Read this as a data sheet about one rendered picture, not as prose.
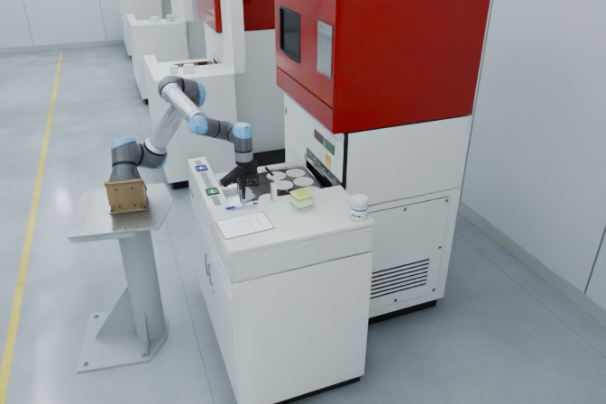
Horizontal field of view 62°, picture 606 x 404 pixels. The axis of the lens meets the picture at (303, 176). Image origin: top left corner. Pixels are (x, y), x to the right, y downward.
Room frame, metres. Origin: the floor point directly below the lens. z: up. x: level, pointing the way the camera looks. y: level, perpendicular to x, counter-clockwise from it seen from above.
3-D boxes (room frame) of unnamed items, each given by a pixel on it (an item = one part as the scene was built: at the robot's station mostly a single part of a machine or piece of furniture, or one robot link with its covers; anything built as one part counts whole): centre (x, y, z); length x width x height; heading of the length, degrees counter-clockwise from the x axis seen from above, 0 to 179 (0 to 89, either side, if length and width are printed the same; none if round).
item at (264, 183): (2.23, 0.10, 0.90); 0.34 x 0.34 x 0.01; 21
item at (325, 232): (1.83, 0.05, 0.89); 0.62 x 0.35 x 0.14; 111
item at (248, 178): (1.92, 0.24, 1.12); 0.09 x 0.08 x 0.12; 111
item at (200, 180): (2.16, 0.46, 0.89); 0.55 x 0.09 x 0.14; 21
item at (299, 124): (2.49, -0.04, 1.02); 0.82 x 0.03 x 0.40; 21
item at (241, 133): (1.93, 0.25, 1.28); 0.09 x 0.08 x 0.11; 42
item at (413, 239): (2.61, -0.36, 0.41); 0.82 x 0.71 x 0.82; 21
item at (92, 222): (2.15, 0.87, 0.75); 0.45 x 0.44 x 0.13; 102
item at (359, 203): (1.82, -0.23, 1.01); 0.07 x 0.07 x 0.10
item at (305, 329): (2.12, 0.17, 0.41); 0.97 x 0.64 x 0.82; 21
